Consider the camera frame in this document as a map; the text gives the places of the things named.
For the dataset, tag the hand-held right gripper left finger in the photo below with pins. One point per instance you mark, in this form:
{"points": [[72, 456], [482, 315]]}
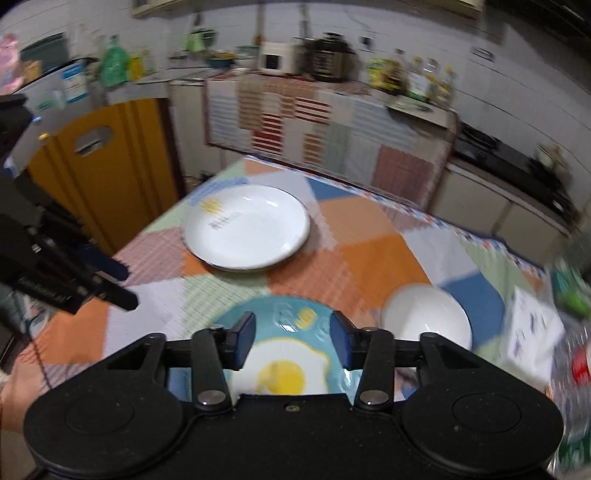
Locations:
{"points": [[241, 344]]}

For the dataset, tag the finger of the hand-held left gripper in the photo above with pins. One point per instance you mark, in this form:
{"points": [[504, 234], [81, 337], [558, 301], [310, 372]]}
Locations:
{"points": [[106, 266], [117, 297]]}

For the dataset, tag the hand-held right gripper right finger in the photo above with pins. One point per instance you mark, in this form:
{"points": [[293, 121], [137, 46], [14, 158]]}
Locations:
{"points": [[340, 344]]}

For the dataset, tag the egg print ceramic plate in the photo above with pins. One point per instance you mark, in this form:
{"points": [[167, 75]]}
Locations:
{"points": [[277, 360]]}

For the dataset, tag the white ribbed bowl black rim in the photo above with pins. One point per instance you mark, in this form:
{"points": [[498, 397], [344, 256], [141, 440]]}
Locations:
{"points": [[425, 318]]}

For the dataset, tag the white sun print plate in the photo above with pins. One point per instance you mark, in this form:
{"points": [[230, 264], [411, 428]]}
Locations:
{"points": [[249, 226]]}

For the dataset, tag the stack of pale bowls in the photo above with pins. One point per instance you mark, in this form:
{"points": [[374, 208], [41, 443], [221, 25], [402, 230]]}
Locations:
{"points": [[248, 50]]}

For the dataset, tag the yellow wooden chair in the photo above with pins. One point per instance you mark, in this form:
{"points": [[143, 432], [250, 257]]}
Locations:
{"points": [[115, 184]]}

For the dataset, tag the checked colourful tablecloth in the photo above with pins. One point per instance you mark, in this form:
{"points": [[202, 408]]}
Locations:
{"points": [[364, 263]]}

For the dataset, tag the pink cartoon sticker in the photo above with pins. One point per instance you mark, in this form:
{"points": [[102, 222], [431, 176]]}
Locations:
{"points": [[9, 62]]}

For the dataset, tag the green detergent bottle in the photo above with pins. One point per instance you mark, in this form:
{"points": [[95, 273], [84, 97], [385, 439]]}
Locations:
{"points": [[114, 64]]}

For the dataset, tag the yellow bottle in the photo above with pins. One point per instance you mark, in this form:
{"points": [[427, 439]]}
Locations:
{"points": [[137, 67]]}

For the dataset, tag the white tissue box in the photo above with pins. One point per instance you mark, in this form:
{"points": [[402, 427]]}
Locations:
{"points": [[531, 337]]}

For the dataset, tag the cream counter cabinet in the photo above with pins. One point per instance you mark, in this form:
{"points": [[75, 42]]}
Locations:
{"points": [[498, 207]]}

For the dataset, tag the striped patchwork counter cloth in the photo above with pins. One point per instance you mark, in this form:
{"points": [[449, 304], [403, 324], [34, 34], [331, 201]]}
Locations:
{"points": [[323, 129]]}

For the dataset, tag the blue basin with food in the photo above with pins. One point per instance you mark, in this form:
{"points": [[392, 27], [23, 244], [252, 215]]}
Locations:
{"points": [[220, 60]]}

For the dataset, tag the green bottle pack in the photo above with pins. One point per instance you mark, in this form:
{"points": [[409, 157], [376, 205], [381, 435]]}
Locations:
{"points": [[572, 290]]}

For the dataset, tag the green hanging cloth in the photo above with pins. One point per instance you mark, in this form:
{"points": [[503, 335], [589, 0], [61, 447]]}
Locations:
{"points": [[198, 40]]}

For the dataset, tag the black gas stove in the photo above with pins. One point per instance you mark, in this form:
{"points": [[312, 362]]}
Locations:
{"points": [[512, 161]]}

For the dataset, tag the white green pouch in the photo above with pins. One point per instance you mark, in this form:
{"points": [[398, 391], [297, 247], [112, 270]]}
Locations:
{"points": [[419, 86]]}

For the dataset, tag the white rice cooker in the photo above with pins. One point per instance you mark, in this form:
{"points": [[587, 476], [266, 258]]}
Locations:
{"points": [[278, 59]]}

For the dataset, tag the yellow green food packet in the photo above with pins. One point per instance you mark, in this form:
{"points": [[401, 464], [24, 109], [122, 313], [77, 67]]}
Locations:
{"points": [[378, 73]]}

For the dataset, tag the cooking oil bottle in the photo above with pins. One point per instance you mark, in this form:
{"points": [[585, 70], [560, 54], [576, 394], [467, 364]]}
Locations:
{"points": [[447, 87], [417, 64], [434, 81]]}

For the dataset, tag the pot on stove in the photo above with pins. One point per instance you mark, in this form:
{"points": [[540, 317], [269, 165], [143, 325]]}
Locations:
{"points": [[547, 157]]}

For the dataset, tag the black pressure cooker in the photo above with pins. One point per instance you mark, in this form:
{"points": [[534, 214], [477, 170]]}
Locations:
{"points": [[328, 57]]}

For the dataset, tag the cream wall cabinet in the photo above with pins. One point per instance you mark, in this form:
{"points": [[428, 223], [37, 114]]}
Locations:
{"points": [[150, 7]]}

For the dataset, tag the wall socket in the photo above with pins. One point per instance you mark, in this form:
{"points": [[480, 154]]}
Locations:
{"points": [[366, 42]]}

